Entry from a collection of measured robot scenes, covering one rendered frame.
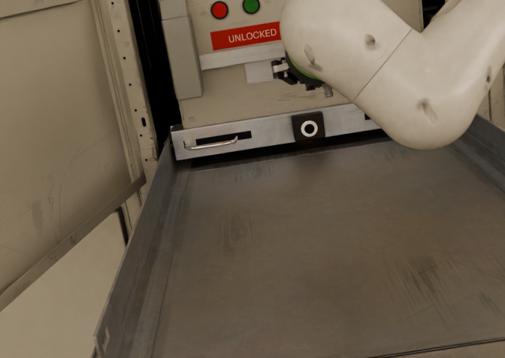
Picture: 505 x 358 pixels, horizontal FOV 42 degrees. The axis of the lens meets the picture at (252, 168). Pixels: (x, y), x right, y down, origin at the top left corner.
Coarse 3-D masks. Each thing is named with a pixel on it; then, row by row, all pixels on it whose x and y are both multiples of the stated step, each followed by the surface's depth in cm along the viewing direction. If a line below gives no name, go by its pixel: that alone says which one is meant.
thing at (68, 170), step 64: (0, 0) 91; (64, 0) 106; (0, 64) 93; (64, 64) 108; (0, 128) 92; (64, 128) 107; (0, 192) 91; (64, 192) 106; (128, 192) 121; (0, 256) 90
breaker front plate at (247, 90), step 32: (160, 0) 122; (192, 0) 122; (224, 0) 122; (384, 0) 123; (416, 0) 123; (256, 64) 126; (224, 96) 128; (256, 96) 128; (288, 96) 128; (320, 96) 128
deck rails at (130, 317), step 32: (480, 128) 110; (160, 160) 115; (480, 160) 108; (160, 192) 110; (160, 224) 103; (128, 256) 79; (160, 256) 92; (128, 288) 77; (160, 288) 83; (128, 320) 74; (128, 352) 70
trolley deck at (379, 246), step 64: (192, 192) 117; (256, 192) 112; (320, 192) 107; (384, 192) 103; (448, 192) 99; (192, 256) 91; (256, 256) 88; (320, 256) 85; (384, 256) 82; (448, 256) 80; (192, 320) 75; (256, 320) 72; (320, 320) 70; (384, 320) 69; (448, 320) 67
